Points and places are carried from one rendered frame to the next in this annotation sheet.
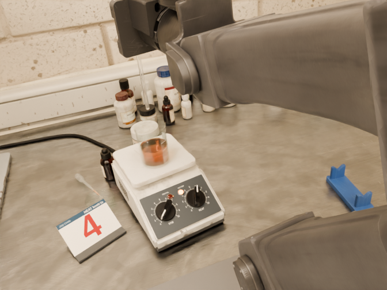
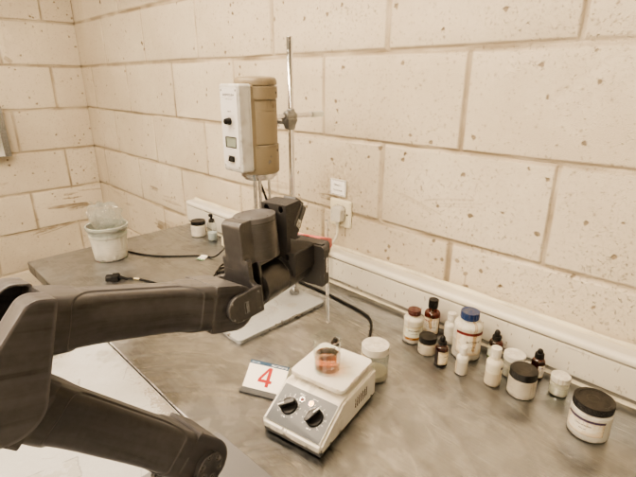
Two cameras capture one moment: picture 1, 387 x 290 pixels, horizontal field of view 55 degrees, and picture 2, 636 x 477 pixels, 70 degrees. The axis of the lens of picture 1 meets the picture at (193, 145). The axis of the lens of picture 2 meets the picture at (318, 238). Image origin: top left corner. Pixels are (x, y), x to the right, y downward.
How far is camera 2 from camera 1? 59 cm
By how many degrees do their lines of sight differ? 54
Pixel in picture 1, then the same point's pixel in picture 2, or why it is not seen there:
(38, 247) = (244, 365)
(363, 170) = not seen: outside the picture
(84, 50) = (427, 256)
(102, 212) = (280, 375)
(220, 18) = (242, 276)
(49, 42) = (403, 237)
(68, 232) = (253, 369)
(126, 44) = not seen: hidden behind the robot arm
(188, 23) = (227, 269)
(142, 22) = not seen: hidden behind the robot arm
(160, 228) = (274, 413)
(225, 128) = (467, 409)
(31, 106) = (367, 278)
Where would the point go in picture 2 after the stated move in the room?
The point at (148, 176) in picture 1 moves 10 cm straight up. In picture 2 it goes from (304, 373) to (303, 326)
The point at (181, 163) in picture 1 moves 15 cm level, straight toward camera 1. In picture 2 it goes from (331, 384) to (257, 416)
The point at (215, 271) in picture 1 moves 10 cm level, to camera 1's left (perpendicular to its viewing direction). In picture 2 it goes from (244, 462) to (221, 424)
